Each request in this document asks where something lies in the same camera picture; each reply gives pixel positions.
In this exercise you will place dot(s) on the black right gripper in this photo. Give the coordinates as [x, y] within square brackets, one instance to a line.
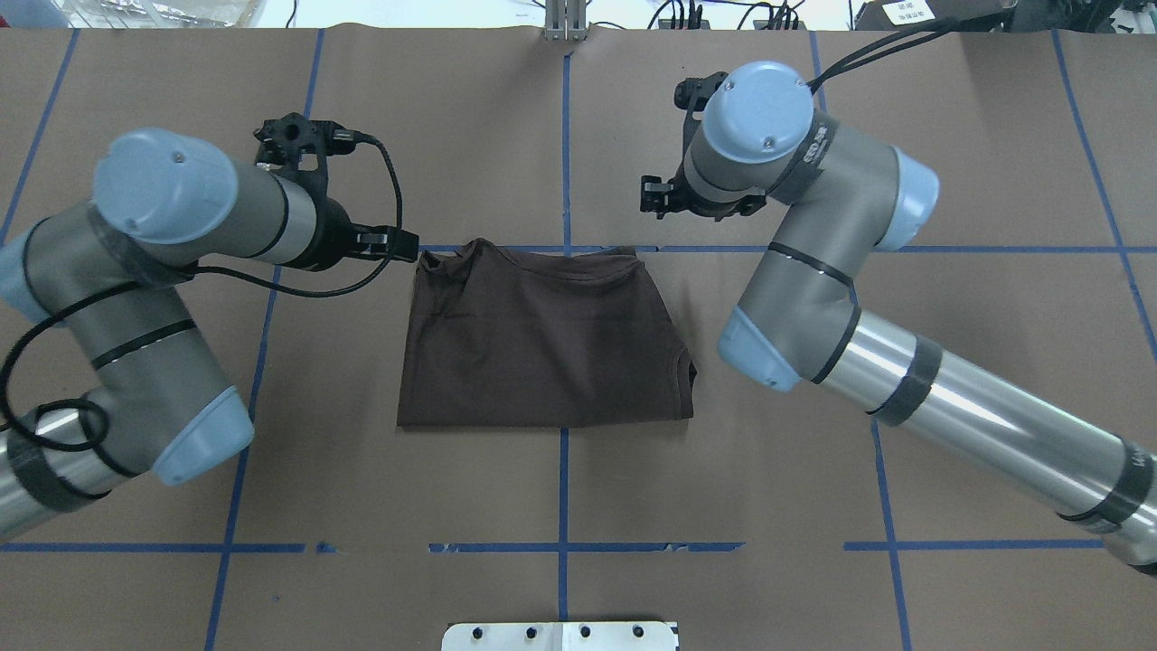
[714, 206]

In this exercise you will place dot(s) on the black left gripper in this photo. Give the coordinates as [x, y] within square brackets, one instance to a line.
[332, 237]

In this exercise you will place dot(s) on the dark brown t-shirt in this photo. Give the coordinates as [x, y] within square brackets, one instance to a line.
[504, 338]

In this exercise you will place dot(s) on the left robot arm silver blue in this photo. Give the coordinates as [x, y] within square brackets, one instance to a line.
[108, 269]

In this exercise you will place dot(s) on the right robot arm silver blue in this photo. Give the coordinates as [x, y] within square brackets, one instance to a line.
[753, 136]

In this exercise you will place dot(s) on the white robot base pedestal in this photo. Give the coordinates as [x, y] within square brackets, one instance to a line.
[649, 634]

